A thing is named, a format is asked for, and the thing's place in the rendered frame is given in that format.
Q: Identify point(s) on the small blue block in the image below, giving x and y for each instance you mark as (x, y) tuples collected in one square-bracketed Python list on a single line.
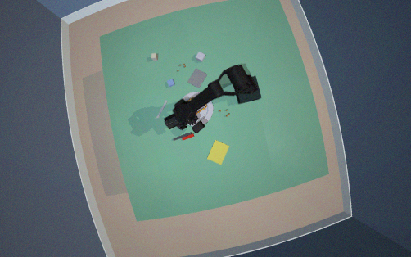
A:
[(171, 83)]

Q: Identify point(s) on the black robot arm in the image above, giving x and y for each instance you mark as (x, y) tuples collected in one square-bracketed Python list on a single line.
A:
[(184, 111)]

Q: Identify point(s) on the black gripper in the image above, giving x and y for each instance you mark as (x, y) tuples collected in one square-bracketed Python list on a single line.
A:
[(198, 126)]

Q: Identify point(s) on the small beige cube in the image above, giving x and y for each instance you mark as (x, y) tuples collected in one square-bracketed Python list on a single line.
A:
[(154, 57)]

